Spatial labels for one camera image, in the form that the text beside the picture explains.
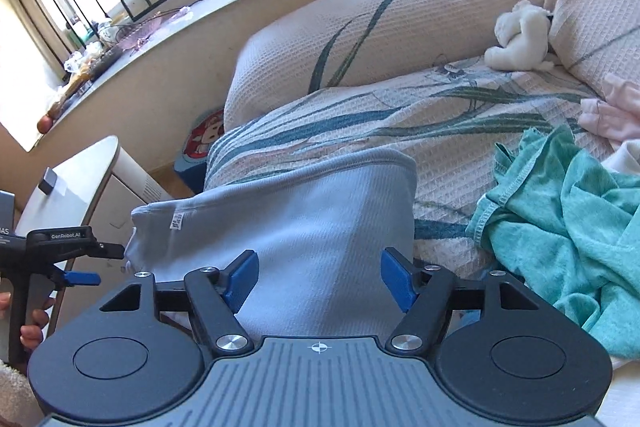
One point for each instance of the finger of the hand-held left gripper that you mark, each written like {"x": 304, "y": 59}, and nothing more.
{"x": 82, "y": 278}
{"x": 110, "y": 251}

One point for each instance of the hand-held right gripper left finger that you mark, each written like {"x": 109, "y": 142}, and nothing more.
{"x": 242, "y": 277}

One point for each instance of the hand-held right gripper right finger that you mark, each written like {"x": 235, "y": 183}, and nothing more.
{"x": 397, "y": 279}

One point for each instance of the grey-blue sweatshirt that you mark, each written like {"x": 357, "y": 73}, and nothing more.
{"x": 300, "y": 217}

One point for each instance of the teal green garment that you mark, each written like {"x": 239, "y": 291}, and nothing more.
{"x": 575, "y": 232}

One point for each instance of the pale pink garment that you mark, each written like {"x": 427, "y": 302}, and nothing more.
{"x": 615, "y": 112}

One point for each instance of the person's left hand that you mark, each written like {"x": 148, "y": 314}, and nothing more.
{"x": 35, "y": 329}

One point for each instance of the small dark box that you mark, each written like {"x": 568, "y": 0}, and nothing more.
{"x": 47, "y": 182}

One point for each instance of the white bedside table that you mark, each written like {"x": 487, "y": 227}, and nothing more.
{"x": 80, "y": 187}

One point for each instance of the blue cartoon stool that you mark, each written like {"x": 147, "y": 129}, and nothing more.
{"x": 200, "y": 147}

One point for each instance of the floral waffle bedspread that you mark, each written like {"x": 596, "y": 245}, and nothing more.
{"x": 400, "y": 117}

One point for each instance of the windowsill clutter pile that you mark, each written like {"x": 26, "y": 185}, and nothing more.
{"x": 80, "y": 72}

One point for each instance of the pink glass dish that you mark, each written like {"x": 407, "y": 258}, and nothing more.
{"x": 145, "y": 32}

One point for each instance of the beige leaf-print pillow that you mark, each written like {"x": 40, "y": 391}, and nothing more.
{"x": 400, "y": 22}

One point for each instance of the white plush toy dog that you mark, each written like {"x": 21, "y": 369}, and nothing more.
{"x": 520, "y": 37}

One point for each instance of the beige waffle pillow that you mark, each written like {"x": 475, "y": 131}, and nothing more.
{"x": 595, "y": 7}

